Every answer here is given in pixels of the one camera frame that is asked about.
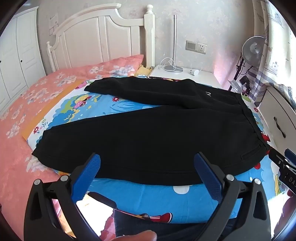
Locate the plaid cloth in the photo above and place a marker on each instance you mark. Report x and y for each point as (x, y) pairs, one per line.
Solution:
(268, 85)

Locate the silver desk lamp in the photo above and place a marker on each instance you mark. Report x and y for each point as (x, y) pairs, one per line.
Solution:
(174, 46)

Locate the white wooden headboard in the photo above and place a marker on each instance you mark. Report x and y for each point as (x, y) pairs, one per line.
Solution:
(99, 34)

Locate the pink floral quilt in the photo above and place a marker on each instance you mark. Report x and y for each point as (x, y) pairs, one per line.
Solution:
(20, 148)

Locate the white nightstand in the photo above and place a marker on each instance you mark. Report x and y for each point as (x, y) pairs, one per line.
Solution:
(198, 75)

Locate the yellow pillow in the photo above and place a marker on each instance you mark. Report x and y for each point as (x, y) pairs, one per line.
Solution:
(142, 69)

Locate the white wardrobe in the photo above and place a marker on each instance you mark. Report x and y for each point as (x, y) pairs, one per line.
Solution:
(16, 51)

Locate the white drawer cabinet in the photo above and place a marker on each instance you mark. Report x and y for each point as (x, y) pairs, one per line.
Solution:
(279, 122)

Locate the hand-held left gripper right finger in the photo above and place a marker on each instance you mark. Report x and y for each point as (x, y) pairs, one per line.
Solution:
(208, 173)

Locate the grey wall switch socket panel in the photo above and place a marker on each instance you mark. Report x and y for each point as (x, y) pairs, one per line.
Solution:
(196, 47)

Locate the orange sheet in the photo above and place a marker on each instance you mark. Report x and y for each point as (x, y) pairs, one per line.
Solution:
(49, 106)

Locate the blue cartoon printed blanket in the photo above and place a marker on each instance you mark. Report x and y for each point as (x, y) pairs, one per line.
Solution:
(148, 197)

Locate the silver reflector lamp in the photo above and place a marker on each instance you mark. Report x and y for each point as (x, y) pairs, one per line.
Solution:
(253, 49)

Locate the person's left hand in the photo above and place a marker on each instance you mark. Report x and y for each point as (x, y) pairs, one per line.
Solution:
(136, 236)

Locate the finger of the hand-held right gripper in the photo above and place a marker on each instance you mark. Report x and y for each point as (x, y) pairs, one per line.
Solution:
(278, 158)

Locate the printed curtain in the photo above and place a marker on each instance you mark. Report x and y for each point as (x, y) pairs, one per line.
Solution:
(277, 34)

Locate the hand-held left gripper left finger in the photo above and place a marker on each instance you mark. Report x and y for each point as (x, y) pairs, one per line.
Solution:
(89, 172)

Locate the white plug adapter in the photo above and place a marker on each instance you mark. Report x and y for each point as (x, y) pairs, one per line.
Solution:
(196, 72)

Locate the black pants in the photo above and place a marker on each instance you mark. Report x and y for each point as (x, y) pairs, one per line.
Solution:
(150, 139)

